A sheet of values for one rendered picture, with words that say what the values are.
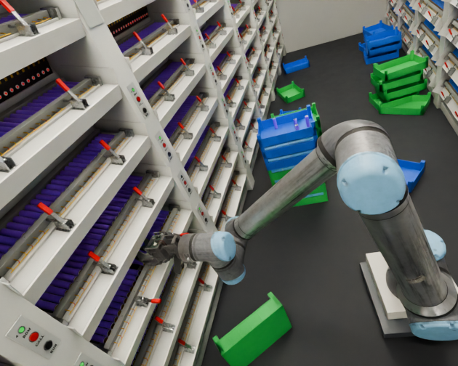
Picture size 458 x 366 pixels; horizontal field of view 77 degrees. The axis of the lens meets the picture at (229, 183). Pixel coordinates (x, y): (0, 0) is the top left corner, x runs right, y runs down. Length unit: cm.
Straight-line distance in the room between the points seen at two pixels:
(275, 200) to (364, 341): 75
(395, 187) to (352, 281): 96
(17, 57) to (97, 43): 26
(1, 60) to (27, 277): 46
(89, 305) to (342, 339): 98
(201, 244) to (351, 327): 78
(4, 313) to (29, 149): 34
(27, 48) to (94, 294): 63
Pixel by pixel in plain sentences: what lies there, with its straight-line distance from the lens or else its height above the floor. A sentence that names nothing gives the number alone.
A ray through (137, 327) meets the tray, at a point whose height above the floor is 54.
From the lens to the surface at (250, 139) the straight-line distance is 232.
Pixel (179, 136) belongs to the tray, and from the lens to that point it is 138.
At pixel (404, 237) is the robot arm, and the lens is 75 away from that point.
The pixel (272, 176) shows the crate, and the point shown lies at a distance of 168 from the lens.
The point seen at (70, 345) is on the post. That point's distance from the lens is 85.
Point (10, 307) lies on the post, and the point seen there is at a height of 93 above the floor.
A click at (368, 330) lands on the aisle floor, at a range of 142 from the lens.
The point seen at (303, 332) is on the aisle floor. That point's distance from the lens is 142.
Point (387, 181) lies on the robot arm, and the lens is 60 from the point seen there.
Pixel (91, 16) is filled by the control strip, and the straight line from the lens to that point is 103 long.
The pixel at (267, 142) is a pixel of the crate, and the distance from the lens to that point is 155.
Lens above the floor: 131
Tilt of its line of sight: 36 degrees down
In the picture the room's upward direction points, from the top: 24 degrees counter-clockwise
